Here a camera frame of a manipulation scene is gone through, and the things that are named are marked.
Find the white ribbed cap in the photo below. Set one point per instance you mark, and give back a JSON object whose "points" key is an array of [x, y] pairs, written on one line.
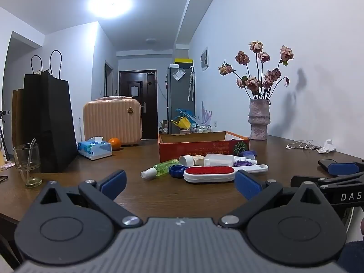
{"points": [[186, 160]]}

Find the yellow watering can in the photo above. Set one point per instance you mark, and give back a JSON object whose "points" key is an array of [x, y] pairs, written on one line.
{"points": [[182, 122]]}

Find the white spray bottle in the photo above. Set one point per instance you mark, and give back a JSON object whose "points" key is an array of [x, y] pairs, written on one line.
{"points": [[241, 158]]}

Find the orange fruit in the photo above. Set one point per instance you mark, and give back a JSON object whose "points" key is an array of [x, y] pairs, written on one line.
{"points": [[115, 144]]}

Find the yellow box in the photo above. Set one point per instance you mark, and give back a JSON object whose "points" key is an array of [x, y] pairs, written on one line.
{"points": [[183, 61]]}

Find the blue folding rack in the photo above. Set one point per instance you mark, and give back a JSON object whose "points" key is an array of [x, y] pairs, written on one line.
{"points": [[186, 113]]}

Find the white paper notice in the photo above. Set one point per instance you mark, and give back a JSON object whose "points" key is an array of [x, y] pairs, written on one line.
{"points": [[134, 91]]}

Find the pale purple plastic hangers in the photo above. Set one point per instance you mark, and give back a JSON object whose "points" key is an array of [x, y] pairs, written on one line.
{"points": [[206, 115]]}

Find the purple ridged cap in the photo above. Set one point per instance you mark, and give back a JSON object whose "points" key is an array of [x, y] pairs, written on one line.
{"points": [[244, 164]]}

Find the peach ribbed suitcase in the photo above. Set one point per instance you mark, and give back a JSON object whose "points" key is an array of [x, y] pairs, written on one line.
{"points": [[112, 121]]}

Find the pink textured vase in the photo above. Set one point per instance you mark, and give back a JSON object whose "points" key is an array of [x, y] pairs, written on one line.
{"points": [[258, 119]]}

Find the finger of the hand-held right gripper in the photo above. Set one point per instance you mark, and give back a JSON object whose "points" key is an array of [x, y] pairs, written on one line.
{"points": [[305, 180], [342, 168]]}

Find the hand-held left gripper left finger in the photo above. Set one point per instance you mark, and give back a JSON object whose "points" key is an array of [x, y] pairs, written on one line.
{"points": [[113, 183]]}

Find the black paper bag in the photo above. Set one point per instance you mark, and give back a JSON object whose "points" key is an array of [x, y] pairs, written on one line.
{"points": [[48, 119]]}

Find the blue tissue box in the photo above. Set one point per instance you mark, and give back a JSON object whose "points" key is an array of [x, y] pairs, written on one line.
{"points": [[95, 149]]}

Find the small cream jar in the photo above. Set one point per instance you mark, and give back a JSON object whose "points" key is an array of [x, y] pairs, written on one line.
{"points": [[199, 159]]}

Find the dark brown entrance door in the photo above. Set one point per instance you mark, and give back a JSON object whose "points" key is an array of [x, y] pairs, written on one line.
{"points": [[149, 102]]}

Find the small round ceiling lamp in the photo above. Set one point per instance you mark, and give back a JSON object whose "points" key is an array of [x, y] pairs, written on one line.
{"points": [[151, 41]]}

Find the blue bottle cap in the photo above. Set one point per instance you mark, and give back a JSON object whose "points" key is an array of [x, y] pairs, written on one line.
{"points": [[250, 153], [177, 172]]}

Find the dark blue clothing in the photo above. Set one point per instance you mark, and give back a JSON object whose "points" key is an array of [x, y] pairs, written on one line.
{"points": [[354, 257]]}

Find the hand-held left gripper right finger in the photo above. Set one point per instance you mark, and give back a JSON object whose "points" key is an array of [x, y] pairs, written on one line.
{"points": [[247, 184]]}

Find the black tripod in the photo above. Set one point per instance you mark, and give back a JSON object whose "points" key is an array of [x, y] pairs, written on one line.
{"points": [[3, 113]]}

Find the clear drinking glass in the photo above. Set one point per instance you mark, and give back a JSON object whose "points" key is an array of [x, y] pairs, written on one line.
{"points": [[28, 173]]}

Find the white translucent plastic container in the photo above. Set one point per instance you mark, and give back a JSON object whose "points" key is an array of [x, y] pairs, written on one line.
{"points": [[219, 159]]}

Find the green spray bottle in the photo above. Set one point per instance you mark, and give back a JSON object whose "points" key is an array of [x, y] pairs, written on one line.
{"points": [[163, 168]]}

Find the folded white umbrella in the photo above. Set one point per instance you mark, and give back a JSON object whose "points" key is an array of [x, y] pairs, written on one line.
{"points": [[191, 84]]}

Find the clear glass straw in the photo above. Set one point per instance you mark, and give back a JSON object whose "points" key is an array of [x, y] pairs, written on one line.
{"points": [[31, 148]]}

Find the grey refrigerator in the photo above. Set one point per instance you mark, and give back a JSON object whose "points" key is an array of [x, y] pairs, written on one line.
{"points": [[177, 99]]}

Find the framed wall picture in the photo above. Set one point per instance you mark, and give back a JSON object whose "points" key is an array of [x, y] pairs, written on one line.
{"points": [[204, 59]]}

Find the grey inner door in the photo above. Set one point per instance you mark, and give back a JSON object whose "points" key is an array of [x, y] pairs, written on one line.
{"points": [[108, 81]]}

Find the dried pink roses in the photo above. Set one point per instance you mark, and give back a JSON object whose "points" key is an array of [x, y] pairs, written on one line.
{"points": [[253, 84]]}

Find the bright round ceiling light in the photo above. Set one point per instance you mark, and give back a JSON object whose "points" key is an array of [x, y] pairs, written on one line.
{"points": [[110, 4]]}

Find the orange cardboard box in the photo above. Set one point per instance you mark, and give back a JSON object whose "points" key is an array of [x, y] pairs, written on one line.
{"points": [[199, 148]]}

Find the crumpled white tissue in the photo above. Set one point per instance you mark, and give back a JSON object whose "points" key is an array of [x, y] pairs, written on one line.
{"points": [[327, 146]]}

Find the clear bag with paper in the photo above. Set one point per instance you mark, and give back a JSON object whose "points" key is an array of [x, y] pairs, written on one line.
{"points": [[178, 74]]}

